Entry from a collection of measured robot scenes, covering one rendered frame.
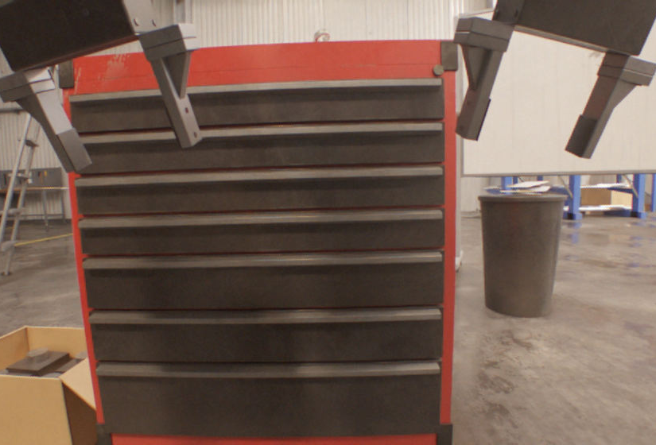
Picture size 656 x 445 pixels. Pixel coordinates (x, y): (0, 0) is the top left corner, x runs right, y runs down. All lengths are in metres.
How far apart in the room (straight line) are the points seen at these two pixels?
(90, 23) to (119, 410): 0.70
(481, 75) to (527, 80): 2.59
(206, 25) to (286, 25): 1.97
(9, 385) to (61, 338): 0.34
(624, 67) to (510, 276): 1.64
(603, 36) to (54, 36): 0.47
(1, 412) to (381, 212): 1.09
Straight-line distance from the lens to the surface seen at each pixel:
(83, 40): 0.37
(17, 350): 1.58
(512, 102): 2.90
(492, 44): 0.35
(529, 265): 1.98
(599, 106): 0.44
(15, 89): 0.44
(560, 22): 0.37
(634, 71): 0.44
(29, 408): 1.22
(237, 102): 0.65
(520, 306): 2.04
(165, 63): 0.35
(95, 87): 0.79
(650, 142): 3.02
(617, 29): 0.41
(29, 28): 0.40
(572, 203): 7.55
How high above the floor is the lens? 0.69
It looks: 6 degrees down
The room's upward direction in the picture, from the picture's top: 2 degrees counter-clockwise
